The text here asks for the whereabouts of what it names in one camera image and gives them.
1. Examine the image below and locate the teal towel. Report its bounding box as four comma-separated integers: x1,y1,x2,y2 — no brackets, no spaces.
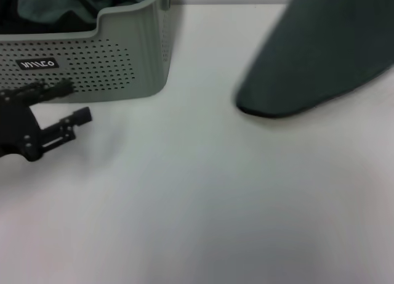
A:
17,0,155,23

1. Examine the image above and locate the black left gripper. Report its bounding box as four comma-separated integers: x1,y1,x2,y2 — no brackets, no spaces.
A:
0,78,93,162

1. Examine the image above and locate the grey perforated storage box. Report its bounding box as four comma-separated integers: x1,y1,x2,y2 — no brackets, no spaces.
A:
0,0,172,104

